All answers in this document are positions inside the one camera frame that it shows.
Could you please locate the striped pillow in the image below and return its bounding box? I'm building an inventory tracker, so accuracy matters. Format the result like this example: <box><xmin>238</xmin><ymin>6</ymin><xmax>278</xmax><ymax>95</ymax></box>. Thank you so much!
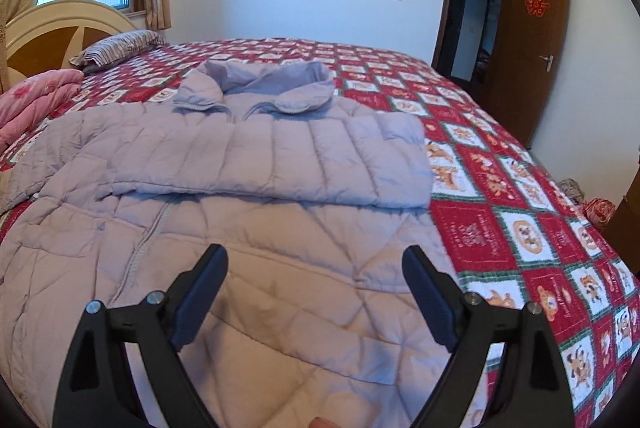
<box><xmin>70</xmin><ymin>29</ymin><xmax>166</xmax><ymax>73</ymax></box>

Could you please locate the lavender puffer jacket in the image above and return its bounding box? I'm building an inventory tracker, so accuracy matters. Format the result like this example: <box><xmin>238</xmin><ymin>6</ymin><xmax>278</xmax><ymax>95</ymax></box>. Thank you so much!
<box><xmin>0</xmin><ymin>60</ymin><xmax>496</xmax><ymax>428</ymax></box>

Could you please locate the red patchwork bedspread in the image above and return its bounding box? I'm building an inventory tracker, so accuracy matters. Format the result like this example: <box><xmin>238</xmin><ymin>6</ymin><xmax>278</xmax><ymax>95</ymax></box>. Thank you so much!
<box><xmin>0</xmin><ymin>36</ymin><xmax>640</xmax><ymax>428</ymax></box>

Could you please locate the red patterned bag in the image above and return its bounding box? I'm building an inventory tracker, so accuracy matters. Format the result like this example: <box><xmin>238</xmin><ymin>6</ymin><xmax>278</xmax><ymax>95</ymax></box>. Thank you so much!
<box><xmin>582</xmin><ymin>198</ymin><xmax>617</xmax><ymax>226</ymax></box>

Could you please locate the cream wooden headboard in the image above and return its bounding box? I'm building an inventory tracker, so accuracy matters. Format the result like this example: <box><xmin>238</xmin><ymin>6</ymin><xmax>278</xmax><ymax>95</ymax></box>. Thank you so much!
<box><xmin>4</xmin><ymin>0</ymin><xmax>141</xmax><ymax>83</ymax></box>

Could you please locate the grey cloth bundle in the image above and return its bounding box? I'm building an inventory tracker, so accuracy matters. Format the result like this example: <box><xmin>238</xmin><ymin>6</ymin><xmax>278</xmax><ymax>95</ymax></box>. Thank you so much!
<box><xmin>557</xmin><ymin>178</ymin><xmax>586</xmax><ymax>205</ymax></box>

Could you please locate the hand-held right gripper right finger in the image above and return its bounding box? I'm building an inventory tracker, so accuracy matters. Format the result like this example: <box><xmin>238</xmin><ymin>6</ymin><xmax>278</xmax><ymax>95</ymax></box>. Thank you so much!
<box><xmin>402</xmin><ymin>245</ymin><xmax>577</xmax><ymax>428</ymax></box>

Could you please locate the dark wooden door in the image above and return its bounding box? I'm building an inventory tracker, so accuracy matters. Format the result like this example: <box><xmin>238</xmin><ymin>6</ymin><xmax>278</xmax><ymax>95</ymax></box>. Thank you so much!
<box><xmin>431</xmin><ymin>0</ymin><xmax>523</xmax><ymax>83</ymax></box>

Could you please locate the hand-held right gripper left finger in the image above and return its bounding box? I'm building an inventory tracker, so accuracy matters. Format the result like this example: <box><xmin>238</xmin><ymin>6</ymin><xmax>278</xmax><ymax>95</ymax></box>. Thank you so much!
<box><xmin>57</xmin><ymin>244</ymin><xmax>230</xmax><ymax>428</ymax></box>

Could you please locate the folded pink blanket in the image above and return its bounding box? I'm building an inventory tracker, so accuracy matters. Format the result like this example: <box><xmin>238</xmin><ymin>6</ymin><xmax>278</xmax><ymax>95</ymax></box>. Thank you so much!
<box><xmin>0</xmin><ymin>68</ymin><xmax>85</xmax><ymax>146</ymax></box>

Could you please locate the wooden cabinet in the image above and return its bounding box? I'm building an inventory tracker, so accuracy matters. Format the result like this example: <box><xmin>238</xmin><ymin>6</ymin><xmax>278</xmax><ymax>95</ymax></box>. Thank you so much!
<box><xmin>602</xmin><ymin>148</ymin><xmax>640</xmax><ymax>279</ymax></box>

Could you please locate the brown wooden door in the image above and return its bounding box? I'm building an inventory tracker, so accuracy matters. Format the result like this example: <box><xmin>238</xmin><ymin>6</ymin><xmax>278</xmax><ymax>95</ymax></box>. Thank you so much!
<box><xmin>495</xmin><ymin>0</ymin><xmax>571</xmax><ymax>149</ymax></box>

